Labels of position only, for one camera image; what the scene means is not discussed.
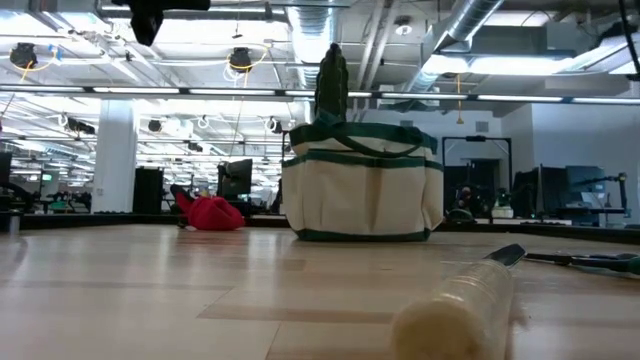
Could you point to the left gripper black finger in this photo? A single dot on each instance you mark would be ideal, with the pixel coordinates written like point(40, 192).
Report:
point(187, 4)

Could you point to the red gardening glove black cuff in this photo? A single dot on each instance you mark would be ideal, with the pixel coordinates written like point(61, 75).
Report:
point(212, 215)

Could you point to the beige green-trimmed gardening bag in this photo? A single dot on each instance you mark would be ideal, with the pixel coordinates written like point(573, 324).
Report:
point(360, 200)

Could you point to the long ceiling light strip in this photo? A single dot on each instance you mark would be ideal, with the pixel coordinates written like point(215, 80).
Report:
point(135, 90)

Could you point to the white building column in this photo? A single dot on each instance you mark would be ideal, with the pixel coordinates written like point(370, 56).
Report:
point(115, 165)

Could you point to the green cactus plant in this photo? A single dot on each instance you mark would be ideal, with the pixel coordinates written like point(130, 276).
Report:
point(331, 85)

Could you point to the black cabinet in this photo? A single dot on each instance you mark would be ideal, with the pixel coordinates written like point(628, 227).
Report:
point(148, 190)

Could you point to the black monitor back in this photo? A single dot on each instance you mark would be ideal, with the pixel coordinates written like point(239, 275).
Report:
point(239, 177)

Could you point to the white ceiling sensor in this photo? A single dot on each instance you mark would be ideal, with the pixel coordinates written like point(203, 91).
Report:
point(403, 28)

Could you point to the person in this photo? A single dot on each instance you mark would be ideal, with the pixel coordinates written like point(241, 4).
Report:
point(467, 200)

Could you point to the black room divider panels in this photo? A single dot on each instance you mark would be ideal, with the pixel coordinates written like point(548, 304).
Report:
point(492, 190)

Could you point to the small white container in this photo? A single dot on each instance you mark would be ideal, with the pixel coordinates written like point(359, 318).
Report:
point(502, 212)

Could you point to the silver ventilation duct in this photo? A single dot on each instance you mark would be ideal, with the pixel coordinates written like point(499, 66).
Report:
point(470, 20)
point(310, 30)

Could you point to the black metal table frame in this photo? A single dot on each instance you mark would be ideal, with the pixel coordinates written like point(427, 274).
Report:
point(100, 219)

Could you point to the small grey metal post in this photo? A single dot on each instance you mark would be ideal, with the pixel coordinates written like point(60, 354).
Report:
point(14, 225)

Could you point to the black metal gantry frame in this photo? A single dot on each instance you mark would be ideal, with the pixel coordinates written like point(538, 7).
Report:
point(476, 138)

